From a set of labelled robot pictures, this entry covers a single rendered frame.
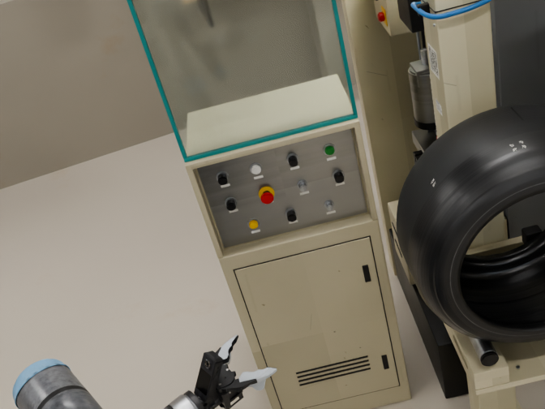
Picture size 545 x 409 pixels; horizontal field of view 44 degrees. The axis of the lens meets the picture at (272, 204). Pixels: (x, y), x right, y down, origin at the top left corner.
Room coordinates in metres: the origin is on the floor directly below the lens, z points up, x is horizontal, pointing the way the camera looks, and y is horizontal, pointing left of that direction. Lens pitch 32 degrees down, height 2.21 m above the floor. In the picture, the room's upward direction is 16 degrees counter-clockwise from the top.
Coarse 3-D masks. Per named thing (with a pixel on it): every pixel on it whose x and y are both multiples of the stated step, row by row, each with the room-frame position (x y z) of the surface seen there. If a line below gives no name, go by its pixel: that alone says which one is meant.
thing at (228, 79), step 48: (144, 0) 1.88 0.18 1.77; (192, 0) 1.88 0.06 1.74; (240, 0) 1.87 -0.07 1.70; (288, 0) 1.86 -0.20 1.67; (144, 48) 1.88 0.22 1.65; (192, 48) 1.88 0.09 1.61; (240, 48) 1.87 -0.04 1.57; (288, 48) 1.86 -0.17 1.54; (336, 48) 1.85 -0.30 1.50; (192, 96) 1.88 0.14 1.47; (240, 96) 1.87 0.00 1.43; (288, 96) 1.86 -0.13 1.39; (336, 96) 1.86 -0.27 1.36; (192, 144) 1.88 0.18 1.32; (240, 144) 1.87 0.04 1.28
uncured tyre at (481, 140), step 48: (432, 144) 1.37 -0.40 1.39; (480, 144) 1.24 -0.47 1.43; (528, 144) 1.17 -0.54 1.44; (432, 192) 1.23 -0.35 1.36; (480, 192) 1.14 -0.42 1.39; (528, 192) 1.12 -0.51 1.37; (432, 240) 1.16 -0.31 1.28; (432, 288) 1.15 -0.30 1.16; (480, 288) 1.35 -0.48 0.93; (528, 288) 1.32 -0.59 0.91; (480, 336) 1.13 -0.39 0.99; (528, 336) 1.12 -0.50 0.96
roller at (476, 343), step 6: (474, 342) 1.19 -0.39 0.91; (480, 342) 1.17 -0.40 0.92; (486, 342) 1.17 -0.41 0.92; (474, 348) 1.18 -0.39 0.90; (480, 348) 1.16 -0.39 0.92; (486, 348) 1.15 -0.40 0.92; (492, 348) 1.15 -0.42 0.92; (480, 354) 1.15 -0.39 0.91; (486, 354) 1.14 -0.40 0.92; (492, 354) 1.13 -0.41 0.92; (480, 360) 1.14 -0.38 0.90; (486, 360) 1.13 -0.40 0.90; (492, 360) 1.13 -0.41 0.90
